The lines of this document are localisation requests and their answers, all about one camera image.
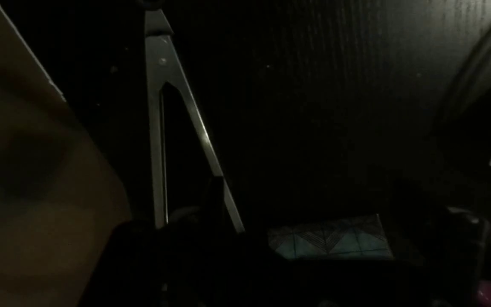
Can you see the metal tongs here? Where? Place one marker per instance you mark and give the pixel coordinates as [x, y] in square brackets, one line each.
[159, 69]

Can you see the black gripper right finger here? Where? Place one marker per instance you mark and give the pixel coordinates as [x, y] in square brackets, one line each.
[418, 227]

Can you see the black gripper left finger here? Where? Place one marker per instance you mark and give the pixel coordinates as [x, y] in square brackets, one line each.
[214, 202]

